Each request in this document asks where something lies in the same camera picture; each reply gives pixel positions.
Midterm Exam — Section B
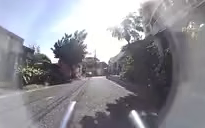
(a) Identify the grey asphalt road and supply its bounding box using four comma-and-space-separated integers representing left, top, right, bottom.
0, 75, 164, 128

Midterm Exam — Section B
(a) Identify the robot's own part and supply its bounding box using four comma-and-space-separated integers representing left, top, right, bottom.
128, 109, 147, 128
58, 100, 78, 128

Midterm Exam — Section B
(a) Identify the leafy green bush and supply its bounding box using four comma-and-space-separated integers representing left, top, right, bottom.
15, 61, 49, 86

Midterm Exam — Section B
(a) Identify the grey building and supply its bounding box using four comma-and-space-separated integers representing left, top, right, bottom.
0, 19, 25, 89

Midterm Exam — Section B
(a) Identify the dark round tree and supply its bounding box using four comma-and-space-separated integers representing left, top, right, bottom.
50, 29, 89, 80

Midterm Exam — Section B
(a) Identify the hedge along wall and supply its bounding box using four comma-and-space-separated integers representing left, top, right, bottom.
107, 36, 174, 101

